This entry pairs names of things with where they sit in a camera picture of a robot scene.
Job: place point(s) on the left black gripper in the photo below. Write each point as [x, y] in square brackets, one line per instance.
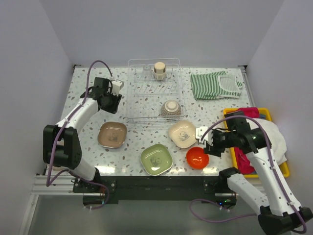
[113, 108]

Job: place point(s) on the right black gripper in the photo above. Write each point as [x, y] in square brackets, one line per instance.
[214, 149]

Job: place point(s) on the orange round bowl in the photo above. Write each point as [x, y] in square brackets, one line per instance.
[197, 158]

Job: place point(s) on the brown square panda plate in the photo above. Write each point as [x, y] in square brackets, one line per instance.
[112, 134]

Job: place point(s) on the cream square panda plate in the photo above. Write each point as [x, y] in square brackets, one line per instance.
[182, 134]

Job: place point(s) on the white wire dish rack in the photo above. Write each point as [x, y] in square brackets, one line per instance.
[146, 97]

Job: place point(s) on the clear glass cup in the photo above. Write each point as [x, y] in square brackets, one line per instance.
[146, 72]

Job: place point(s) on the cream steel-lined cup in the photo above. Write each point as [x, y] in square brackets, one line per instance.
[159, 71]

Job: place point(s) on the patterned round bowl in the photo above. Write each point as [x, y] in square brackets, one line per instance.
[170, 110]

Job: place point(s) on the green square panda plate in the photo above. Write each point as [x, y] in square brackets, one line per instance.
[156, 159]

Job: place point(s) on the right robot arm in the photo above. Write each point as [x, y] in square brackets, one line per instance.
[277, 209]

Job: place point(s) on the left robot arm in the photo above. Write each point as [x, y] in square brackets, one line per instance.
[61, 144]

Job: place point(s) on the magenta cloth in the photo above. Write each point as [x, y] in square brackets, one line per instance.
[243, 163]

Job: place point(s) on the green striped cloth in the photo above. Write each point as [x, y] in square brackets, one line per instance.
[215, 86]

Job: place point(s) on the white towel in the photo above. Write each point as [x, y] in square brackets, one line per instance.
[277, 140]

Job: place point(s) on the yellow plastic bin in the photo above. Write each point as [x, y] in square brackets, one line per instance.
[283, 167]

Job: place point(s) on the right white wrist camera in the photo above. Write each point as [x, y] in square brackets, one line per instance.
[201, 137]

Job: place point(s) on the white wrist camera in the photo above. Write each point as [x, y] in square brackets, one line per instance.
[201, 137]
[116, 86]

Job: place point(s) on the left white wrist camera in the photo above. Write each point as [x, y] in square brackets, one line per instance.
[116, 86]

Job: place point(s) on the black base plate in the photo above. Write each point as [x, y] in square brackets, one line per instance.
[158, 188]

